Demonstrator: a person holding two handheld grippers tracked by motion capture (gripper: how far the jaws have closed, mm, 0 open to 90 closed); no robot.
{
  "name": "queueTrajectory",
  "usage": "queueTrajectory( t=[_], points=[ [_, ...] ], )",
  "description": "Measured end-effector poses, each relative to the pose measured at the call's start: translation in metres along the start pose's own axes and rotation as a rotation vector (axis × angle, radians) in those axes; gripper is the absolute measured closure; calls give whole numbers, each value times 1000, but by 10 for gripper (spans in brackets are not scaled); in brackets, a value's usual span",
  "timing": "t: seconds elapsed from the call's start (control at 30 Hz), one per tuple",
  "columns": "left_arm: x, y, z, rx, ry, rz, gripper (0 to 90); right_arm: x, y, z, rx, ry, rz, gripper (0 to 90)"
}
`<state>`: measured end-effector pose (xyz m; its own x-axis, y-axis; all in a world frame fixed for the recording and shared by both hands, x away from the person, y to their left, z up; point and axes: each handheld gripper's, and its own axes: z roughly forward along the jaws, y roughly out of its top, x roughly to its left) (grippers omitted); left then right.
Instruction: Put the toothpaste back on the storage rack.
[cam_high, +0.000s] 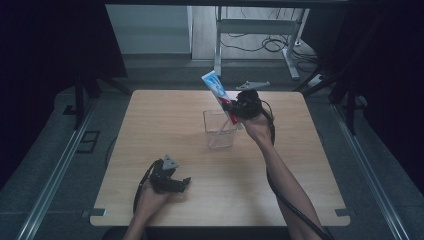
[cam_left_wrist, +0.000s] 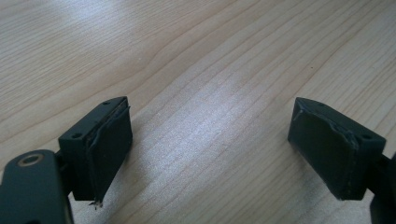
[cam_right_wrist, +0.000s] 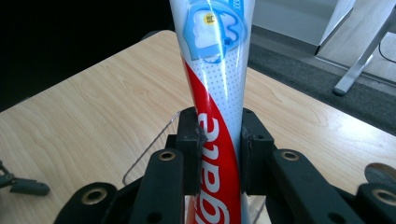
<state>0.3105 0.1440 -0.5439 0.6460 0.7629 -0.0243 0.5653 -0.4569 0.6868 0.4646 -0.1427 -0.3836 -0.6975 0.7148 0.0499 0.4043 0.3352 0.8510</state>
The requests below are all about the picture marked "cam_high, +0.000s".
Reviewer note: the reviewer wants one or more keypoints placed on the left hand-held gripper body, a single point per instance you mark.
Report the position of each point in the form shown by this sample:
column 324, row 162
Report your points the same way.
column 162, row 176

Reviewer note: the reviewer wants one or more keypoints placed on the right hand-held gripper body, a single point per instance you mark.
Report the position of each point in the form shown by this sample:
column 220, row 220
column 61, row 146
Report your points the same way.
column 248, row 101

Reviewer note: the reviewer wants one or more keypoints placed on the blue and red toothpaste tube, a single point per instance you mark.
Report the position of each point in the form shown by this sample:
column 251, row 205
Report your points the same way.
column 218, row 91

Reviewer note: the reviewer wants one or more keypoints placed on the clear plastic container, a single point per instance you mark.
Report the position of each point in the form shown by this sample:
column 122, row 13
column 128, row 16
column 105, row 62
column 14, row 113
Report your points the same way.
column 218, row 131

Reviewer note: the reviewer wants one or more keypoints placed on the person's left hand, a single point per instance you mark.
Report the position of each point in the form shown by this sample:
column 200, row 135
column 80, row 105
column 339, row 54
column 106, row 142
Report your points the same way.
column 151, row 200

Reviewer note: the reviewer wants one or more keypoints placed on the person's right hand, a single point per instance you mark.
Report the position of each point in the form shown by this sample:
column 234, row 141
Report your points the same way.
column 258, row 128

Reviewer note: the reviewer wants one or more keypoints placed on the black metal stand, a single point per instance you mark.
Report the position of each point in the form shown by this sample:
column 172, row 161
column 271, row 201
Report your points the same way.
column 90, row 93
column 336, row 90

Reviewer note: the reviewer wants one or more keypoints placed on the white panel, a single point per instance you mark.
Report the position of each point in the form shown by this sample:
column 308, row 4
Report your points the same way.
column 148, row 28

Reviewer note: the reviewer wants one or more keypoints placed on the white metal desk frame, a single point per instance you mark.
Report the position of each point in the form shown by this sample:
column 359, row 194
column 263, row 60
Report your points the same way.
column 256, row 26

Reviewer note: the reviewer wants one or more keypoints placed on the aluminium floor rail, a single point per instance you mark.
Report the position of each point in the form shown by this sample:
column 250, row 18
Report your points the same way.
column 56, row 173
column 370, row 173

